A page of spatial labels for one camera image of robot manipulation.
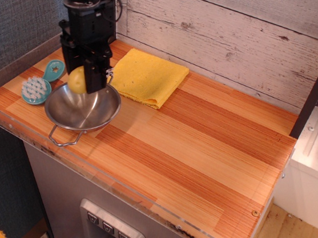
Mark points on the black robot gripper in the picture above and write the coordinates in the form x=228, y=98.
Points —
x=83, y=45

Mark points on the yellow potato ball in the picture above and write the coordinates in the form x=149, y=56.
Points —
x=76, y=81

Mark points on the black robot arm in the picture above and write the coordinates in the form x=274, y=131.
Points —
x=86, y=38

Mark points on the teal scrub brush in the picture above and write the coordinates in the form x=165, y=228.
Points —
x=37, y=89

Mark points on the yellow folded cloth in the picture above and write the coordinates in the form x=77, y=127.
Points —
x=146, y=78

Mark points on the silver toy fridge cabinet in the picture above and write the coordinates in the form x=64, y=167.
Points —
x=63, y=190

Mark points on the silver dispenser button panel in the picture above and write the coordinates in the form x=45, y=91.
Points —
x=99, y=223

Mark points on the white plastic sink unit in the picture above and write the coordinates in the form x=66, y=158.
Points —
x=297, y=190

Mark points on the steel two-handled bowl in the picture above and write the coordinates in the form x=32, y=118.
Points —
x=81, y=112

